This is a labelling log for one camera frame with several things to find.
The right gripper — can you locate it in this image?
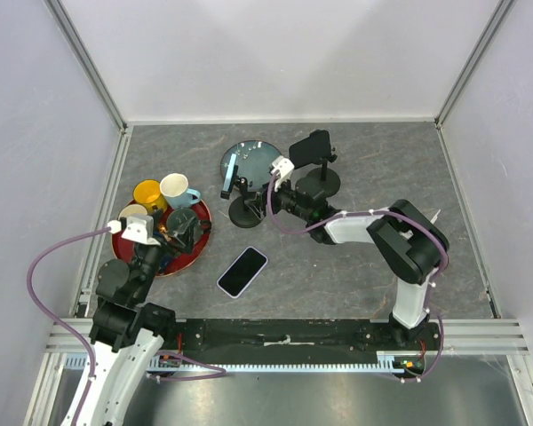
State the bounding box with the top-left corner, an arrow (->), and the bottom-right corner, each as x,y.
244,173 -> 311,222

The black phone stand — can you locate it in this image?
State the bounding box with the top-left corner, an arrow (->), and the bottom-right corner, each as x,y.
306,148 -> 341,197
228,177 -> 265,229

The light blue phone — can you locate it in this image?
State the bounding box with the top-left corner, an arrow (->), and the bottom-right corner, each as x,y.
220,153 -> 238,200

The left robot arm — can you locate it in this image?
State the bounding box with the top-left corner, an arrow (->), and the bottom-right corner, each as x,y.
63,214 -> 211,425

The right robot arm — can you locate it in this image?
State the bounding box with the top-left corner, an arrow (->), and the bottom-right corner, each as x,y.
229,177 -> 449,350

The lilac case phone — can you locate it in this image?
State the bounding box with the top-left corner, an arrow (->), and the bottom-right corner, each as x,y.
217,247 -> 268,299

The black phone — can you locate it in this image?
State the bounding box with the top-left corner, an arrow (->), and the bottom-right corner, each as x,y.
289,130 -> 333,170

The white folding phone stand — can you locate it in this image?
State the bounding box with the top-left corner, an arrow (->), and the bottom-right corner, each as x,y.
430,209 -> 442,225

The grey mug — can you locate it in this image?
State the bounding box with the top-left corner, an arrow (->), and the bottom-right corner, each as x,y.
166,209 -> 203,245

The blue ceramic plate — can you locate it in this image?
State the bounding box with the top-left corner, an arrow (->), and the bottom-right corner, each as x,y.
219,139 -> 282,192

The red round tray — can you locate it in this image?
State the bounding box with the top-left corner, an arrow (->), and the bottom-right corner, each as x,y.
111,201 -> 211,277

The white light-blue mug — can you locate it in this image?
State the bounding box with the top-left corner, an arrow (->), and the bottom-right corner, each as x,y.
159,173 -> 201,209

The yellow mug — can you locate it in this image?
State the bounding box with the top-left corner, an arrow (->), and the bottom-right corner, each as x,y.
132,179 -> 169,214

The cream cup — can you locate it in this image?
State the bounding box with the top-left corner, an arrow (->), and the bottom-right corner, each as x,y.
118,204 -> 149,227

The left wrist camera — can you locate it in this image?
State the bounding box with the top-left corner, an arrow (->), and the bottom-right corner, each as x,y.
120,214 -> 158,246

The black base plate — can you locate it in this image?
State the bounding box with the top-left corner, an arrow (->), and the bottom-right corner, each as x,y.
163,319 -> 441,366

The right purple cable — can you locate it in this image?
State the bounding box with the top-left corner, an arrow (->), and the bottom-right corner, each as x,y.
266,175 -> 450,385

